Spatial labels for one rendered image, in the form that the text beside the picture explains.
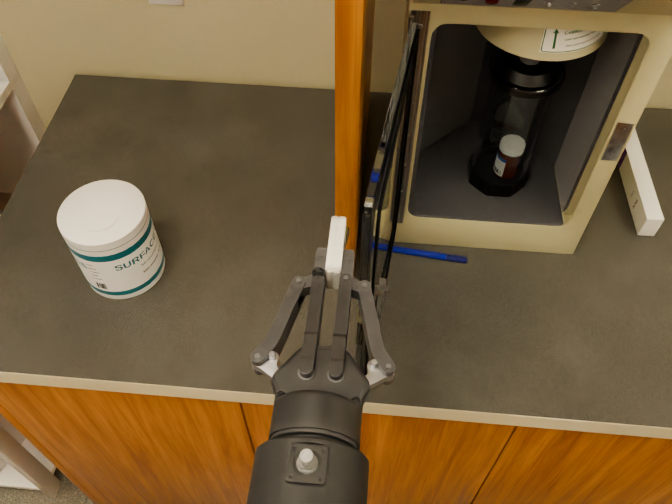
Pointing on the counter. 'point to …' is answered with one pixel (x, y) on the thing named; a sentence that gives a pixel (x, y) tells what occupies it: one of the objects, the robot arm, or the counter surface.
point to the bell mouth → (544, 42)
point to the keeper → (617, 141)
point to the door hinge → (414, 101)
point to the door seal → (390, 167)
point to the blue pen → (429, 254)
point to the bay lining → (611, 53)
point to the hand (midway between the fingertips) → (336, 252)
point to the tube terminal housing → (655, 34)
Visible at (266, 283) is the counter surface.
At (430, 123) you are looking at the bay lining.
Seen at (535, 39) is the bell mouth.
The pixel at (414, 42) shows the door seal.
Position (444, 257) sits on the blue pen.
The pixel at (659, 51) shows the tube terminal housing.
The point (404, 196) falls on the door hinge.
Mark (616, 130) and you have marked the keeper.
